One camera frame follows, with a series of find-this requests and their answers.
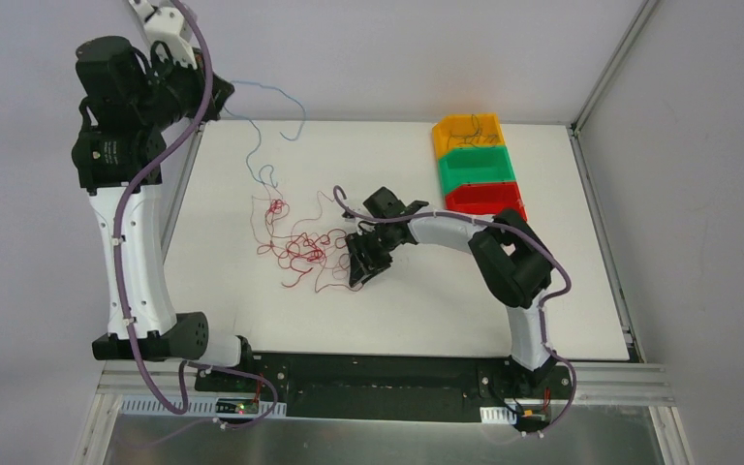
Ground red wires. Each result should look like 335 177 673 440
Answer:
248 189 367 295

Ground single blue wire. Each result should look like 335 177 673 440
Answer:
221 79 308 191

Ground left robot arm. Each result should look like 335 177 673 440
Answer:
72 36 257 392

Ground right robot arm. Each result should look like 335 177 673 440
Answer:
333 186 556 397

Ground green plastic bin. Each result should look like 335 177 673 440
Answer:
438 145 516 196

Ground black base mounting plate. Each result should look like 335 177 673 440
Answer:
195 352 574 423

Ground red plastic bin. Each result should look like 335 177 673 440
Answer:
445 181 528 220

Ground yellow plastic bin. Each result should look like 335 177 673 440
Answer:
431 113 505 160

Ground left circuit board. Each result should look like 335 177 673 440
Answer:
215 398 260 418

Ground circuit board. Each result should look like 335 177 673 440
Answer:
514 414 550 433
215 398 260 418

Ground right circuit board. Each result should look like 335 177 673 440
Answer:
514 414 550 433

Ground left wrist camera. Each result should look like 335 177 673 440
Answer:
127 0 198 70

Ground right white cable duct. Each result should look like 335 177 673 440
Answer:
480 407 517 425

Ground white cable duct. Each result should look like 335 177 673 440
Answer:
480 407 517 425
119 395 288 419

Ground left white cable duct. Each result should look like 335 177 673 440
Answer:
119 395 288 419

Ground aluminium frame rail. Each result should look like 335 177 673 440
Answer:
76 353 693 464

